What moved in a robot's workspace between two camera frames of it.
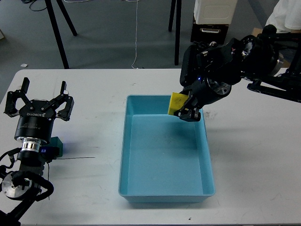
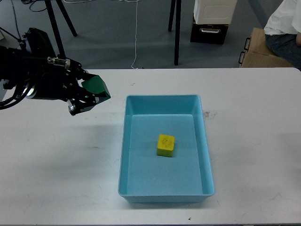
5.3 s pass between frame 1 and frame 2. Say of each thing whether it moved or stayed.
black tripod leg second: stayed
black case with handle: stayed
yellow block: moved
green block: moved
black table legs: stayed
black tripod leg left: stayed
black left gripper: moved
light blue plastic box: stayed
